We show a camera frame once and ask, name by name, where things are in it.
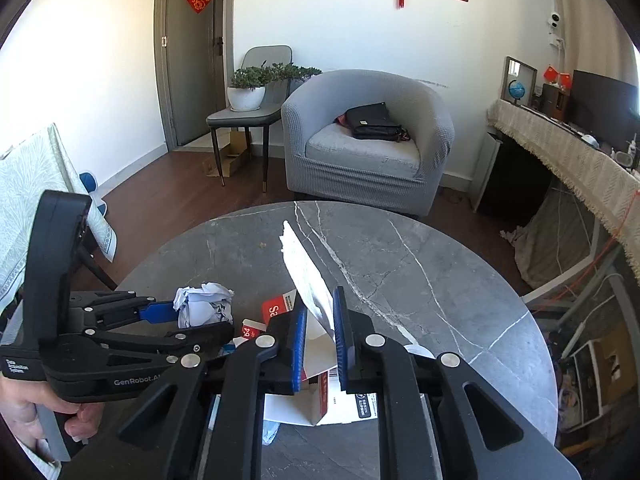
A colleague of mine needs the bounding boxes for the black monitor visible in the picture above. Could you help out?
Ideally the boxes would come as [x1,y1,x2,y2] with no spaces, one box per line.
[569,70,640,146]

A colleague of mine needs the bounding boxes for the red and white cardboard box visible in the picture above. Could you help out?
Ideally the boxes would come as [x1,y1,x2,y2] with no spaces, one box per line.
[241,220,381,428]

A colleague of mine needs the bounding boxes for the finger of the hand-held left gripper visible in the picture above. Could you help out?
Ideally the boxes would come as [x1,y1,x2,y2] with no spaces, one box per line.
[69,290,179,329]
[60,322,235,362]

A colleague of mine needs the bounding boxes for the black bag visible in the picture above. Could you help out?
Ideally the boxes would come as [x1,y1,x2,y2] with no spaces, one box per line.
[345,102,410,142]

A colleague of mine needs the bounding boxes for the grey tub armchair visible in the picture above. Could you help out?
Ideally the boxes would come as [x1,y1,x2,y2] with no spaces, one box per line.
[281,70,456,213]

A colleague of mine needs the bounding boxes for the grey draped cloth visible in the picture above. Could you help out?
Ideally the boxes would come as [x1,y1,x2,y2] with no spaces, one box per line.
[500,185,601,291]

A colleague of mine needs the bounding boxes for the person's left hand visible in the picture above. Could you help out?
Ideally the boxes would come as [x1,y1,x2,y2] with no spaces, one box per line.
[0,376,105,465]

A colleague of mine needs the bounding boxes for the grey door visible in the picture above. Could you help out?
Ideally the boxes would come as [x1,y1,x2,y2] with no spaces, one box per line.
[153,0,227,151]

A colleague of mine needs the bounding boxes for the potted plant in white pot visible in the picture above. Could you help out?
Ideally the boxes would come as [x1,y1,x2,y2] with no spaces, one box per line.
[227,61,322,112]

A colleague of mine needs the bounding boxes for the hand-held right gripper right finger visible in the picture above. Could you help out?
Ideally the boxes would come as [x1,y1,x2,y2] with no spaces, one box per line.
[332,287,581,480]

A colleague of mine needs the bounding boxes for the pale green patterned tablecloth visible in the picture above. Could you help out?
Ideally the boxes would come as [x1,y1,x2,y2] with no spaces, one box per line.
[0,122,118,306]

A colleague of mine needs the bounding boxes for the white paper ball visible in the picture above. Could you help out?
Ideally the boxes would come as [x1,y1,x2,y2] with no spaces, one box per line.
[172,282,236,331]

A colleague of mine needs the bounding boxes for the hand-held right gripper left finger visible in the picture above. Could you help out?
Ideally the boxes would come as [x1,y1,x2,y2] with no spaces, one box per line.
[60,305,308,480]

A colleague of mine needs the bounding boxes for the small red flags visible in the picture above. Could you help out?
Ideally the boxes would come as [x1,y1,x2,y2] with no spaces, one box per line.
[542,65,572,88]

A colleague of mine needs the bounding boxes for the beige fringed table cloth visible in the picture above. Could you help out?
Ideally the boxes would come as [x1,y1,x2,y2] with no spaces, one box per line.
[487,99,640,281]

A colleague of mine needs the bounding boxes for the grey dining chair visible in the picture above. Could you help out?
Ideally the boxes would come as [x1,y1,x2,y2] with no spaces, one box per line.
[206,45,293,193]

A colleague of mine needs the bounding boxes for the flat cardboard box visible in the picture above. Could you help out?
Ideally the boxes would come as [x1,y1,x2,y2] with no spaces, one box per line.
[201,130,252,178]

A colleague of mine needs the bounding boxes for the brown wooden box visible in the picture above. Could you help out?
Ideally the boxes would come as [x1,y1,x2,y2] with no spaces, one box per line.
[541,83,571,122]

